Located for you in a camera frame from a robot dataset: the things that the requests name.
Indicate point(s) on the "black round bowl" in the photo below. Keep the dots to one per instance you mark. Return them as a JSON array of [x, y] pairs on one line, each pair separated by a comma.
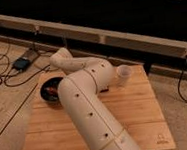
[[54, 83]]

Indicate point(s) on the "wooden table board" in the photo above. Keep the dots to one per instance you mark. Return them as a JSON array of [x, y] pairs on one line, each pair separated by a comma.
[[134, 105]]

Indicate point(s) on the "blue power adapter box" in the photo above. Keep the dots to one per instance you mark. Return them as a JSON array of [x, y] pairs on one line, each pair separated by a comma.
[[21, 64]]

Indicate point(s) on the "long wooden beam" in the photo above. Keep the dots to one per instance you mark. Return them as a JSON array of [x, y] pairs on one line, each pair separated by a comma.
[[166, 47]]

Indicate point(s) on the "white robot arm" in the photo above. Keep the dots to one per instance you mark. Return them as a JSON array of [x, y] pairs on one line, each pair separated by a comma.
[[85, 78]]

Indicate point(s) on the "dark red rectangular block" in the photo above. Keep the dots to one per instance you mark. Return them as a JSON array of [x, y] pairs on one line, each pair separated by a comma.
[[105, 90]]

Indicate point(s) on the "red item in bowl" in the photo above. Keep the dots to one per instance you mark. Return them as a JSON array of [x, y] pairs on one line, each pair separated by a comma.
[[51, 91]]

